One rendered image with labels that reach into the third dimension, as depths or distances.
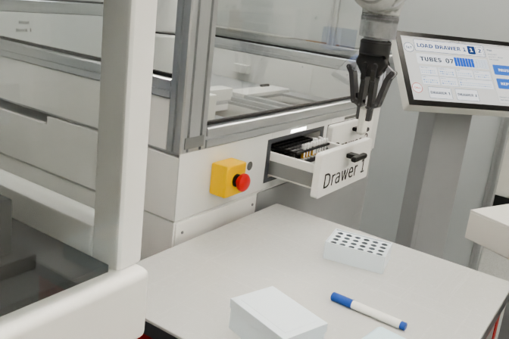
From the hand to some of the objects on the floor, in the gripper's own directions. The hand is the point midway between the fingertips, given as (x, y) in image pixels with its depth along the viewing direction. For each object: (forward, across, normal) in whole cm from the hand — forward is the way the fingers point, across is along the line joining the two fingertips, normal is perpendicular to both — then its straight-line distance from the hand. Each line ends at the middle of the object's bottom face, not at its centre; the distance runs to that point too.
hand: (363, 120), depth 147 cm
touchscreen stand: (+99, +1, -88) cm, 133 cm away
